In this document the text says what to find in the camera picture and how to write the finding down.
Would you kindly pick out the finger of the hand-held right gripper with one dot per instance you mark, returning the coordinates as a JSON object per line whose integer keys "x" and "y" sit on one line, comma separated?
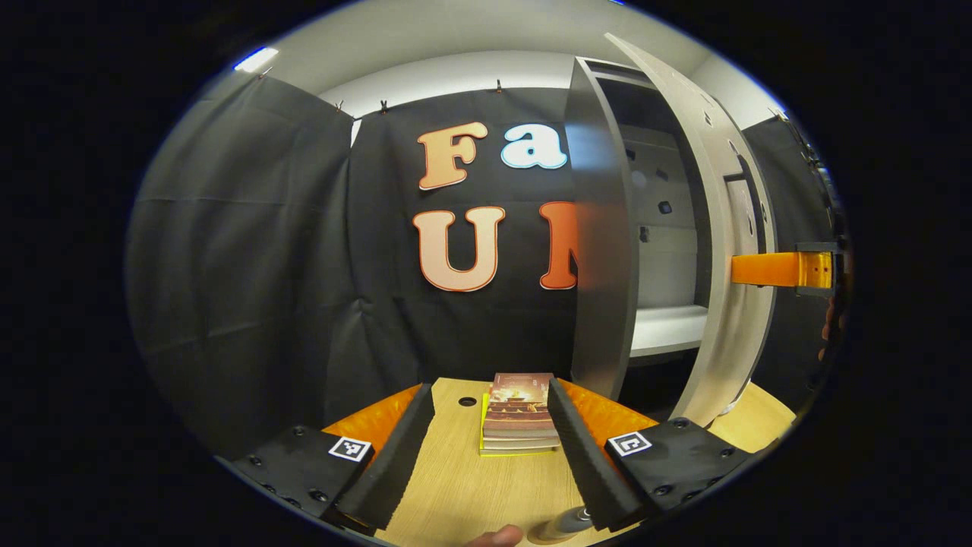
{"x": 767, "y": 270}

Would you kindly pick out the white cabinet door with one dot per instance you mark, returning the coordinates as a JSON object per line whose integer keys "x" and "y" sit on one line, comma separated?
{"x": 729, "y": 342}

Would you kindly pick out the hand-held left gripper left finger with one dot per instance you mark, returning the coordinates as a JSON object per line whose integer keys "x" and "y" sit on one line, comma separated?
{"x": 395, "y": 463}

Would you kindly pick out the silver bottle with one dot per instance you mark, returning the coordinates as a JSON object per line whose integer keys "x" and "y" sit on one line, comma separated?
{"x": 569, "y": 523}

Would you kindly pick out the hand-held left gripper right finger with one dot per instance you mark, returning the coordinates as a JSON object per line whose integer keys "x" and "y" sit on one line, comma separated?
{"x": 585, "y": 463}

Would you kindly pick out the black backdrop cloth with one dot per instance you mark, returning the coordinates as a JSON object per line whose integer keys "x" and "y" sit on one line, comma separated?
{"x": 243, "y": 266}

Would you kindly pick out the pale paperback book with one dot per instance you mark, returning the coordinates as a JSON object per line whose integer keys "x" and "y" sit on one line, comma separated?
{"x": 520, "y": 443}

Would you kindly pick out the ceiling light strip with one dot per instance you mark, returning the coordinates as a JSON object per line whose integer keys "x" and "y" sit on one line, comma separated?
{"x": 257, "y": 59}

